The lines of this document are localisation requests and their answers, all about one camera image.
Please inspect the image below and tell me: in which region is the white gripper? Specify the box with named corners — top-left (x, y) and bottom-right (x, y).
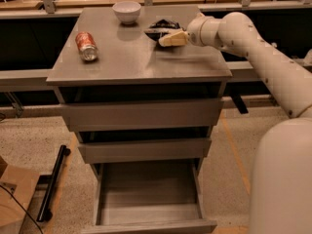
top-left (159, 13), bottom-right (224, 47)

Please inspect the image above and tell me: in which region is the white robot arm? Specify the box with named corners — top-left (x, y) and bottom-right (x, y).
top-left (159, 12), bottom-right (312, 234)

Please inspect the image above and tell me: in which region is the grey top drawer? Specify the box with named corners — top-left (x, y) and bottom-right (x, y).
top-left (60, 98), bottom-right (222, 132)

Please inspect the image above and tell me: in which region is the grey drawer cabinet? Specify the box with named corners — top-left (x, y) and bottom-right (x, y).
top-left (46, 5), bottom-right (233, 234)

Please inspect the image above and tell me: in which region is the grey middle drawer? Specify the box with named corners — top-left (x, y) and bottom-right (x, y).
top-left (78, 137), bottom-right (212, 164)

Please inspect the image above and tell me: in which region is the grey open bottom drawer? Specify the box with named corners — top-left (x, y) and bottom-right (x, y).
top-left (81, 160), bottom-right (216, 234)

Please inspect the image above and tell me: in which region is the white ceramic bowl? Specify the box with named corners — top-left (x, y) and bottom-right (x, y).
top-left (112, 1), bottom-right (141, 24)

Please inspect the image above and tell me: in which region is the red soda can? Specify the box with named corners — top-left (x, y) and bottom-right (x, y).
top-left (75, 31), bottom-right (98, 61)

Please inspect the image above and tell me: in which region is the brown cardboard box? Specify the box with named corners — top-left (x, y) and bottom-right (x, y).
top-left (0, 156), bottom-right (39, 234)

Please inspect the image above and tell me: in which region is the black left floor bar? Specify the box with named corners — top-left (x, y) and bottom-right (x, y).
top-left (36, 145), bottom-right (71, 222)

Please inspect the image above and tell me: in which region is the grey metal rail frame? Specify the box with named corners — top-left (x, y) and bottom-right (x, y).
top-left (0, 0), bottom-right (312, 107)

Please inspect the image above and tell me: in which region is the black box cable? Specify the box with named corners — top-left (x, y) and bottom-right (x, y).
top-left (0, 183), bottom-right (44, 234)

